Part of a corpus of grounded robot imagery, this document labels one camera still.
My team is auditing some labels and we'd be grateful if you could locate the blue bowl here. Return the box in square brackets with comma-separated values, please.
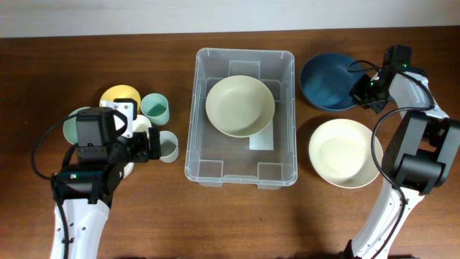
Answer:
[300, 53, 365, 112]

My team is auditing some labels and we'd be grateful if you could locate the cream bowl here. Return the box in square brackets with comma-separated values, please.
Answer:
[308, 119, 379, 189]
[205, 76, 275, 138]

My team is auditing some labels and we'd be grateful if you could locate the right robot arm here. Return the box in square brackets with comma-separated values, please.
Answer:
[340, 68, 459, 258]

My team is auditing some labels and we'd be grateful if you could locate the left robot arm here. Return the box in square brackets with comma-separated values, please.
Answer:
[51, 126, 161, 258]

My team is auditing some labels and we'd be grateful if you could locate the grey cup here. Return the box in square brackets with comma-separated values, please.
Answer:
[160, 131, 179, 163]

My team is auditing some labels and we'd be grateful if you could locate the white bowl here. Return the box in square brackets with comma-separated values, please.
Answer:
[123, 163, 134, 178]

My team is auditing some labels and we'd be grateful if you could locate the cream cup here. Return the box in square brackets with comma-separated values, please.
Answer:
[132, 114, 152, 134]

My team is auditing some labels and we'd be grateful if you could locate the green cup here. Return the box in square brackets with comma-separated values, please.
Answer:
[140, 94, 170, 126]

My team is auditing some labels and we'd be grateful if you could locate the clear plastic storage bin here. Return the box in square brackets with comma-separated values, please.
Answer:
[185, 48, 298, 189]

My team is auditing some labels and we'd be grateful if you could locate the yellow bowl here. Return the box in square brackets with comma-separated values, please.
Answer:
[100, 85, 141, 109]

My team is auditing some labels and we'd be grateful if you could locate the green bowl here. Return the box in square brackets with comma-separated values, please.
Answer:
[63, 117, 78, 145]

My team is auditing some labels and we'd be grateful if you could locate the white label in bin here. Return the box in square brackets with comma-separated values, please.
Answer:
[249, 120, 274, 151]

